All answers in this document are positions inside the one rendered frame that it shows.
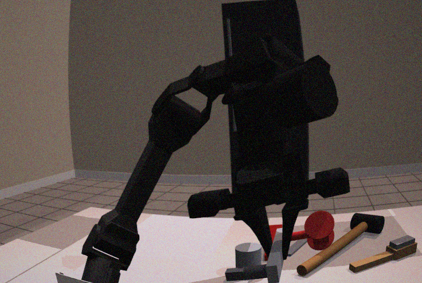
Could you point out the black rubber mallet with wooden handle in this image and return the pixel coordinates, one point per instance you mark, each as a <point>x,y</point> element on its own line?
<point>359,223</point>

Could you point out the grey flat bar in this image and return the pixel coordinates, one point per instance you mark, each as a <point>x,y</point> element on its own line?
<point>296,246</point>

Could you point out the red bar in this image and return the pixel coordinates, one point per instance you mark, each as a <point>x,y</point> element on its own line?
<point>273,232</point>

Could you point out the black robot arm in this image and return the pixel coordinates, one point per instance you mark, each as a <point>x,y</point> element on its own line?
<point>271,89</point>

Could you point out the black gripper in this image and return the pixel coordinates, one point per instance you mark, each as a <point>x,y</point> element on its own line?
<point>257,148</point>

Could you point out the grey cylinder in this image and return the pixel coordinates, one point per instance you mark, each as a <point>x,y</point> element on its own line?
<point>248,254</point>

